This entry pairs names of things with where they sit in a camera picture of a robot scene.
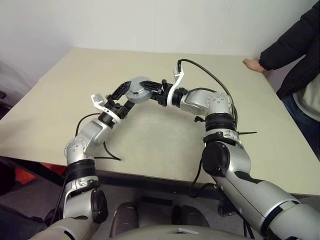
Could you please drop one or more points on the black-sleeved person's right forearm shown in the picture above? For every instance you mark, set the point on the black-sleeved person's right forearm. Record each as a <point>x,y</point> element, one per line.
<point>285,47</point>

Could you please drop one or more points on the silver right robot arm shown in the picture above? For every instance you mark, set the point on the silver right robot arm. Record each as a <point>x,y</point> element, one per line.
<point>232,160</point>

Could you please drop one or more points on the orange-red object under table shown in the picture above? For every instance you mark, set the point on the orange-red object under table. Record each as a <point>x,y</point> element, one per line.
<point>27,175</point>

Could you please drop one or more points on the grey tape roll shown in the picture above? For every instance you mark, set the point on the grey tape roll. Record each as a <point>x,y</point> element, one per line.
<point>135,87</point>

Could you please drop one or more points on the person in black jacket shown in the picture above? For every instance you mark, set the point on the person in black jacket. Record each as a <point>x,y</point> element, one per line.
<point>307,82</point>

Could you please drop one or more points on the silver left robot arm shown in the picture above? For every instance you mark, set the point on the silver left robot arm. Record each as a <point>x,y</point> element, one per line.
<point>92,132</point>

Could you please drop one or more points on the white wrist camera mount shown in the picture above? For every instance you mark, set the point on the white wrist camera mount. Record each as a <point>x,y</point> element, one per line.
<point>178,81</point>
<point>98,100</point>

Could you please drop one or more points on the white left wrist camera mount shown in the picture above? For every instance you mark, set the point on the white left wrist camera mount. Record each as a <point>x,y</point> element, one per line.
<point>98,100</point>

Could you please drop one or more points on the dark table frame bar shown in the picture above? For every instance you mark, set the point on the dark table frame bar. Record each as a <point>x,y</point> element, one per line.
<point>160,183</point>

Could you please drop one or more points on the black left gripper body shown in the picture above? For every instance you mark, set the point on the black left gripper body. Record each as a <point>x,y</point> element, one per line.
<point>120,110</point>

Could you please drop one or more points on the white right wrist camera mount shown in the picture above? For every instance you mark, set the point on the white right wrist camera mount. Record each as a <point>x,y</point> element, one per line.
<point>178,81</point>

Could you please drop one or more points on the dark rounded shape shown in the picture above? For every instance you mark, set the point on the dark rounded shape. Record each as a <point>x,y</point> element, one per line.
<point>126,216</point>
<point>191,215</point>

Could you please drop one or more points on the person's right hand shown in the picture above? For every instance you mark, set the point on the person's right hand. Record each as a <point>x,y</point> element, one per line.
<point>253,64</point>

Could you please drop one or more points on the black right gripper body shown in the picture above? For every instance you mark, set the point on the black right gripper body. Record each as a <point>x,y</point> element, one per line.
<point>163,96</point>

